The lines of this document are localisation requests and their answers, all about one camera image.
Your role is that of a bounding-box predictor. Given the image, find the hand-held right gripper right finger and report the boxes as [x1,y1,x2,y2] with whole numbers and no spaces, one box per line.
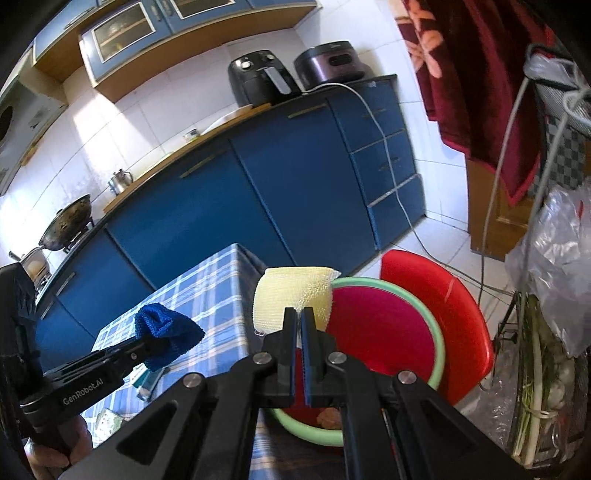
[300,308,546,480]

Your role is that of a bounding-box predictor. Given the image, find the wire basket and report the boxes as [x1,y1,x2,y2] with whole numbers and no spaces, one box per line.
[526,44,591,190]

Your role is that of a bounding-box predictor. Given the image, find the wooden door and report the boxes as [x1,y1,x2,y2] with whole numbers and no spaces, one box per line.
[466,148,546,264]

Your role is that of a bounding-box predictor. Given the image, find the white plate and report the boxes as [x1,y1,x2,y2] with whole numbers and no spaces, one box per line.
[203,105,254,134]

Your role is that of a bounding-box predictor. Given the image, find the red floral blanket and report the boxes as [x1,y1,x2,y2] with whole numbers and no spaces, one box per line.
[402,0,555,208]

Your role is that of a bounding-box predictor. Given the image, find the green onions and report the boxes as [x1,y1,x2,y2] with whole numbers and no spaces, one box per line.
[512,295,578,464]

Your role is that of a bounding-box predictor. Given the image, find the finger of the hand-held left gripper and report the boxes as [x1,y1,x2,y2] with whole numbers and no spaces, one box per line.
[44,336,153,380]
[106,350,156,378]

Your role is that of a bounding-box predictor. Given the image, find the person's left hand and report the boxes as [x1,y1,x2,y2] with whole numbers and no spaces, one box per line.
[23,413,95,480]

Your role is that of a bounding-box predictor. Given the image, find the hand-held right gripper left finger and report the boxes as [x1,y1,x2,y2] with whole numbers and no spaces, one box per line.
[60,307,300,480]

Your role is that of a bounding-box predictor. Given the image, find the range hood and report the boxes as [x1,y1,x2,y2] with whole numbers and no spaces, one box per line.
[0,76,69,197]

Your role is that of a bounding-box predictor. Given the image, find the green medicine box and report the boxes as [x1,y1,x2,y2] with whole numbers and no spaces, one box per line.
[95,408,125,437]

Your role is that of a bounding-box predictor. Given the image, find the white power cable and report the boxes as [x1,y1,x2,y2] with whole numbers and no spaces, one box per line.
[302,83,513,296]

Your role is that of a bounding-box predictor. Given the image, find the steel kettle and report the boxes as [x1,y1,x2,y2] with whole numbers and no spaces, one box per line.
[108,169,134,195]

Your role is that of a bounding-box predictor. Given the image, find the yellow sponge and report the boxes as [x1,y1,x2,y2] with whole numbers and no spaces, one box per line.
[253,265,334,335]

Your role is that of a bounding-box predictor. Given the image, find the black wok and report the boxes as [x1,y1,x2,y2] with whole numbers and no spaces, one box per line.
[39,194,93,252]

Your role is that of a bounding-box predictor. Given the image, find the black air fryer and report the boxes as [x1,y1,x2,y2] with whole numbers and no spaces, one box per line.
[228,50,301,107]

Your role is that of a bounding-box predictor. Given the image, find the blue cloth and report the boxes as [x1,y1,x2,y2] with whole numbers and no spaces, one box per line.
[134,302,206,372]

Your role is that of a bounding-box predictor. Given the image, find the red plastic stool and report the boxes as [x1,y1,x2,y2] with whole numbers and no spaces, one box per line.
[381,249,495,407]

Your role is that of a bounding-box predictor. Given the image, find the blue plaid tablecloth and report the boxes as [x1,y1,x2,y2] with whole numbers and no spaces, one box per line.
[92,244,345,480]

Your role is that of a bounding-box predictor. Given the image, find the clear plastic bag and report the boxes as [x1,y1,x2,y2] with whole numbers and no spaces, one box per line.
[505,185,591,356]

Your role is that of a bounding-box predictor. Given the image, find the blue wall cupboard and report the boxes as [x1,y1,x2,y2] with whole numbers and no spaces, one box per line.
[32,0,319,103]

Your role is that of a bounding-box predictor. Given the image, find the blue kitchen cabinets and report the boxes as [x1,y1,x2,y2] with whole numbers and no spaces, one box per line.
[34,74,426,370]

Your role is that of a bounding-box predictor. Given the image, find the dark rice cooker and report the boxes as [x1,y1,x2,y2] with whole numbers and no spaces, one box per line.
[294,41,372,90]

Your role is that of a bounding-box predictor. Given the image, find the red basin with green rim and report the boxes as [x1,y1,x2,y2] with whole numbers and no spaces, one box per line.
[268,277,446,448]

